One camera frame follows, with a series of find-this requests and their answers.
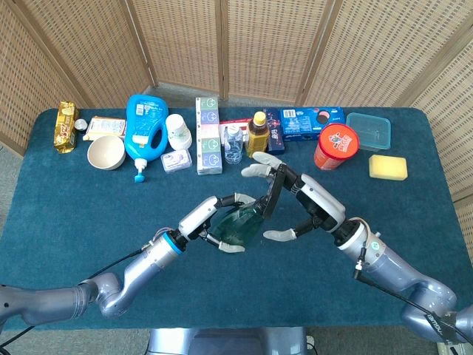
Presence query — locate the yellow sponge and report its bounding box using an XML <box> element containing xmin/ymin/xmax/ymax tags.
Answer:
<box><xmin>368</xmin><ymin>155</ymin><xmax>409</xmax><ymax>181</ymax></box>

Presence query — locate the orange tub with red lid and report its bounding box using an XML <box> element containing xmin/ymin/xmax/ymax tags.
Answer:
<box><xmin>313</xmin><ymin>123</ymin><xmax>361</xmax><ymax>172</ymax></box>

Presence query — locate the blue cookie box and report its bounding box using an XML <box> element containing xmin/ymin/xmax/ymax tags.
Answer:
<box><xmin>277</xmin><ymin>106</ymin><xmax>347</xmax><ymax>142</ymax></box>

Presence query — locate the white plastic jar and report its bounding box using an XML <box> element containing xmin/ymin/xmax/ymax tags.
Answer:
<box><xmin>165</xmin><ymin>113</ymin><xmax>193</xmax><ymax>152</ymax></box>

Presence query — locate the flat white yellow box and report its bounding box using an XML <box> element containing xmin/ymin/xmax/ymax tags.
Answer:
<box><xmin>82</xmin><ymin>115</ymin><xmax>127</xmax><ymax>142</ymax></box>

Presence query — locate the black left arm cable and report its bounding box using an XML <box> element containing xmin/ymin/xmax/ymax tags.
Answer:
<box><xmin>77</xmin><ymin>248</ymin><xmax>149</xmax><ymax>285</ymax></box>

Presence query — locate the dark blue narrow box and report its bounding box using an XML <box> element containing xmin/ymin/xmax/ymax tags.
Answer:
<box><xmin>262</xmin><ymin>107</ymin><xmax>286</xmax><ymax>155</ymax></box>

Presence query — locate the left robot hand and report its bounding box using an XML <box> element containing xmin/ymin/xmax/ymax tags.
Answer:
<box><xmin>177</xmin><ymin>192</ymin><xmax>256</xmax><ymax>254</ymax></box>

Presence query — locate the dark green glass bottle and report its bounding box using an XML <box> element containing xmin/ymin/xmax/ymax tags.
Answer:
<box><xmin>205</xmin><ymin>177</ymin><xmax>284</xmax><ymax>248</ymax></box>

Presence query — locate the yellow-label tea bottle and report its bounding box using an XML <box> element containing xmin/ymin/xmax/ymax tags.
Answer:
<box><xmin>245</xmin><ymin>111</ymin><xmax>268</xmax><ymax>159</ymax></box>

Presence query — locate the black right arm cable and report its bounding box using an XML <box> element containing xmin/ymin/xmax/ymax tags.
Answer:
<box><xmin>353</xmin><ymin>240</ymin><xmax>473</xmax><ymax>343</ymax></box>

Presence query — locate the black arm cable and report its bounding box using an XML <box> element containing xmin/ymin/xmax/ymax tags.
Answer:
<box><xmin>77</xmin><ymin>248</ymin><xmax>149</xmax><ymax>285</ymax></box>
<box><xmin>353</xmin><ymin>240</ymin><xmax>473</xmax><ymax>343</ymax></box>

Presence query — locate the blue detergent pump bottle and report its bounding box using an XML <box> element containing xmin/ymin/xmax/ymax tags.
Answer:
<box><xmin>124</xmin><ymin>94</ymin><xmax>169</xmax><ymax>184</ymax></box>

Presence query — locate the blue table cloth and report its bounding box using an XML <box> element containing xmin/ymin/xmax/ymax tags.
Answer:
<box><xmin>0</xmin><ymin>106</ymin><xmax>459</xmax><ymax>331</ymax></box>

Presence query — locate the clear water bottle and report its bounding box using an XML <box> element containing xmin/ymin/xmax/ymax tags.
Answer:
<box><xmin>223</xmin><ymin>125</ymin><xmax>245</xmax><ymax>165</ymax></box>

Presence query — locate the cream bowl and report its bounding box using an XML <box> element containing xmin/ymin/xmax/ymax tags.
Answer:
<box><xmin>86</xmin><ymin>135</ymin><xmax>126</xmax><ymax>171</ymax></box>

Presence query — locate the stack of tissue packs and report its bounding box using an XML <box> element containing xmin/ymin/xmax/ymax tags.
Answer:
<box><xmin>195</xmin><ymin>97</ymin><xmax>225</xmax><ymax>176</ymax></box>

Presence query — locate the red and white flat box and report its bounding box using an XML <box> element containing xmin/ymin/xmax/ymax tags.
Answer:
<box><xmin>219</xmin><ymin>118</ymin><xmax>253</xmax><ymax>143</ymax></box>

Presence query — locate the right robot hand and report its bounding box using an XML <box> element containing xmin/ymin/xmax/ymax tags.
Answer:
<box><xmin>240</xmin><ymin>151</ymin><xmax>347</xmax><ymax>243</ymax></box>

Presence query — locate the clear container with blue lid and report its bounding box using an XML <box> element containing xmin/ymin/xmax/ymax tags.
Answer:
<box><xmin>345</xmin><ymin>112</ymin><xmax>392</xmax><ymax>152</ymax></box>

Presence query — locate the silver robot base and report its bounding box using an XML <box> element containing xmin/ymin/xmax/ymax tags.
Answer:
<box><xmin>147</xmin><ymin>327</ymin><xmax>310</xmax><ymax>355</ymax></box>

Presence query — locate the woven wooden folding screen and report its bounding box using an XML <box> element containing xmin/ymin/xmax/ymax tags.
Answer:
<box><xmin>0</xmin><ymin>0</ymin><xmax>473</xmax><ymax>237</ymax></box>

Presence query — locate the gold yellow snack package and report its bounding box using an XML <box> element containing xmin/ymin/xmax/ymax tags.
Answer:
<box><xmin>54</xmin><ymin>101</ymin><xmax>78</xmax><ymax>155</ymax></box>

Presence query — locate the clear plastic floss pick box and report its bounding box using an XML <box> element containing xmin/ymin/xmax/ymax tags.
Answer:
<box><xmin>160</xmin><ymin>149</ymin><xmax>193</xmax><ymax>175</ymax></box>

